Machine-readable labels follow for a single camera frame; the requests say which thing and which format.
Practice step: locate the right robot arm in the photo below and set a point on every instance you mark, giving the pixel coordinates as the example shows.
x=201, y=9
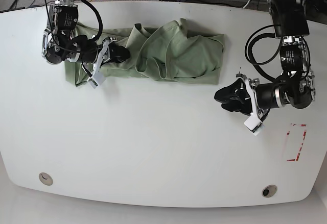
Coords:
x=61, y=44

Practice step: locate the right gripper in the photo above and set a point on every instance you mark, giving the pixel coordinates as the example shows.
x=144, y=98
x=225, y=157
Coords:
x=89, y=51

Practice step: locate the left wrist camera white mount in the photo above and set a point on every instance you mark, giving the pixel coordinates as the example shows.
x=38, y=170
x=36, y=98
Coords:
x=253, y=122

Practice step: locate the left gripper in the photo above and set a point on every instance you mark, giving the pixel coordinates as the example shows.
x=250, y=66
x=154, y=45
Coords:
x=234, y=98

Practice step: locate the right table cable grommet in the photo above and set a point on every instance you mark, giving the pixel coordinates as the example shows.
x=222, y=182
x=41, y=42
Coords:
x=269, y=191

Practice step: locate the table cable grommet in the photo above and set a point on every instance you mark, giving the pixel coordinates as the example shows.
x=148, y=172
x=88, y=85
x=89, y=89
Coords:
x=269, y=191
x=45, y=179

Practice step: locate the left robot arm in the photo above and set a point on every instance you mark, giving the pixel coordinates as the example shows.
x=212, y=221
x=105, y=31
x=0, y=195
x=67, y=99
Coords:
x=294, y=86

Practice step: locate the green t-shirt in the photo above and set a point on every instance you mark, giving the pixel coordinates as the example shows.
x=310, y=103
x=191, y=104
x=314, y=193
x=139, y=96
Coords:
x=170, y=53

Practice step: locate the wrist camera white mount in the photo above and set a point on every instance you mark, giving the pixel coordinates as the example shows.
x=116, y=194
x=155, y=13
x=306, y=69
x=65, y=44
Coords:
x=97, y=78
x=253, y=122

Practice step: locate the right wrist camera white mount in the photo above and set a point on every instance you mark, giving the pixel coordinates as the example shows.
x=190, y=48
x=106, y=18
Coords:
x=97, y=78

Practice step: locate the left table cable grommet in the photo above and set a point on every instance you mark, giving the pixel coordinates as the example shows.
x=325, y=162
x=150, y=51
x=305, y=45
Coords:
x=45, y=179

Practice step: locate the red tape rectangle marking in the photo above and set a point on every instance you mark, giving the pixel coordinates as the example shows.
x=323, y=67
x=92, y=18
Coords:
x=295, y=139

